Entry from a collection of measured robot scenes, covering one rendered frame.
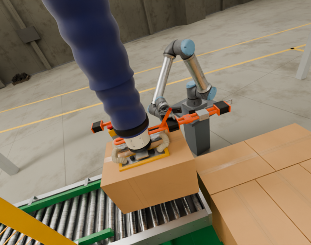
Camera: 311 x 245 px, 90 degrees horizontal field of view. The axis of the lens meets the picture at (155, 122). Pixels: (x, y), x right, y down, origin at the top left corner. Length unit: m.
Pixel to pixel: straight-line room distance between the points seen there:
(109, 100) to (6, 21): 13.49
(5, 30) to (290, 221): 14.42
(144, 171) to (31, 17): 13.47
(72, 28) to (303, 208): 1.68
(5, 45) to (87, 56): 13.57
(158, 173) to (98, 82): 0.62
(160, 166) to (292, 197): 1.01
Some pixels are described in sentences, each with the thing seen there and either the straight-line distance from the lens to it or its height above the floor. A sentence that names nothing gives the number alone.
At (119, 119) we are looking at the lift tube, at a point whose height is 1.41.
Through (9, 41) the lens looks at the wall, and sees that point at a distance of 14.19.
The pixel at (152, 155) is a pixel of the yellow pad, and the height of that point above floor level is 1.09.
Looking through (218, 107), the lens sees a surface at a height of 1.23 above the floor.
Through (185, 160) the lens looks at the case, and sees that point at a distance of 0.98.
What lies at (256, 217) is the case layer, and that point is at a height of 0.54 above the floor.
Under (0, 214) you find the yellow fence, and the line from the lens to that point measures 0.76.
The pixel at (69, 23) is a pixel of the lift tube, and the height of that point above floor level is 1.86.
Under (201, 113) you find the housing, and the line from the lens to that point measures 1.06.
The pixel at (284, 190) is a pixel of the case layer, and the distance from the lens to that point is 1.60.
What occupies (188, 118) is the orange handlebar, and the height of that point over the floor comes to 1.22.
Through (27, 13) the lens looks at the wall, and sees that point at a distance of 14.02.
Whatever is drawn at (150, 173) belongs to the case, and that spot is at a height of 1.05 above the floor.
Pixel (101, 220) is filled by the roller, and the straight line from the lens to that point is 1.60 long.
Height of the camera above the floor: 1.84
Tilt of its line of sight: 36 degrees down
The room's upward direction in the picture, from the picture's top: 16 degrees counter-clockwise
